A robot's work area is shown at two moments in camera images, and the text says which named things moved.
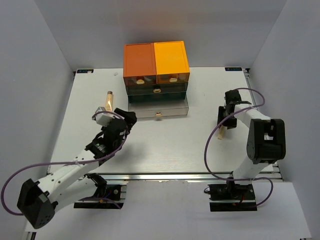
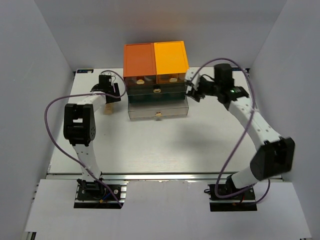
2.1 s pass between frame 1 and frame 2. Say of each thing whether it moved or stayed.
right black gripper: moved
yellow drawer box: stayed
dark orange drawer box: stayed
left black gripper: moved
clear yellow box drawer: stayed
